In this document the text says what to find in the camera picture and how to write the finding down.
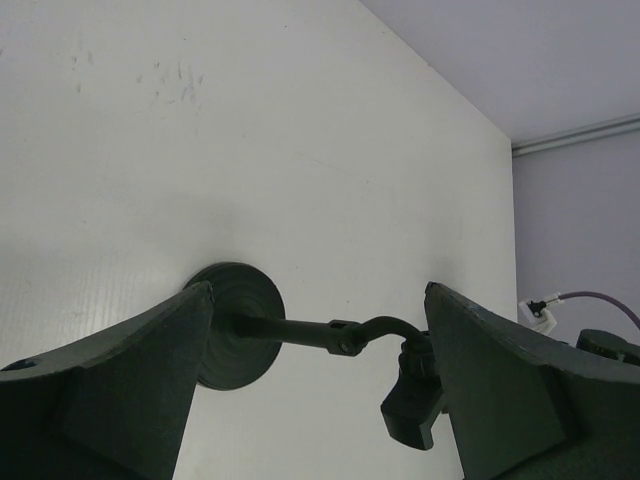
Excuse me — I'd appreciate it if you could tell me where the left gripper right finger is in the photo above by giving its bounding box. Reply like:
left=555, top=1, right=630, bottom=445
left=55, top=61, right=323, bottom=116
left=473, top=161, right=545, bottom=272
left=424, top=282, right=639, bottom=479

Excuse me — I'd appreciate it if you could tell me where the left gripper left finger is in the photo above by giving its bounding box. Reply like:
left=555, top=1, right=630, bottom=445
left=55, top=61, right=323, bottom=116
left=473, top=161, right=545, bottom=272
left=1, top=283, right=214, bottom=479

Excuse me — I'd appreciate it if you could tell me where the black phone stand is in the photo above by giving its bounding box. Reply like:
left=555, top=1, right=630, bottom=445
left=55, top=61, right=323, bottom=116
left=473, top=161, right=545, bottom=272
left=187, top=262, right=446, bottom=451

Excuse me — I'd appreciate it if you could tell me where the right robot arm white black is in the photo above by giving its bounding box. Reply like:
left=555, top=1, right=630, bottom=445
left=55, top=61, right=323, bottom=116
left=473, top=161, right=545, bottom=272
left=576, top=329, right=640, bottom=366

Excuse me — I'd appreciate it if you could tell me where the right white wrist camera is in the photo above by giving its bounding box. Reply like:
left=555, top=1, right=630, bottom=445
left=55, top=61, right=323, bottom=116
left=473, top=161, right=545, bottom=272
left=518, top=293, right=563, bottom=336

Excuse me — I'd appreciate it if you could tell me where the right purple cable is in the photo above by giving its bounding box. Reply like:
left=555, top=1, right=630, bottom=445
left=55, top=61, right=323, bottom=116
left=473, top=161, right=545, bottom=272
left=547, top=289, right=640, bottom=331

